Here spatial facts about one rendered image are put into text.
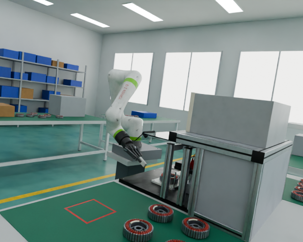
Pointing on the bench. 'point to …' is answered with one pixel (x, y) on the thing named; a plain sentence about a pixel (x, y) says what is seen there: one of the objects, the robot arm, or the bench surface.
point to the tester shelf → (230, 146)
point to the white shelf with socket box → (302, 129)
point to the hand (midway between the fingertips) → (142, 162)
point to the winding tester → (238, 119)
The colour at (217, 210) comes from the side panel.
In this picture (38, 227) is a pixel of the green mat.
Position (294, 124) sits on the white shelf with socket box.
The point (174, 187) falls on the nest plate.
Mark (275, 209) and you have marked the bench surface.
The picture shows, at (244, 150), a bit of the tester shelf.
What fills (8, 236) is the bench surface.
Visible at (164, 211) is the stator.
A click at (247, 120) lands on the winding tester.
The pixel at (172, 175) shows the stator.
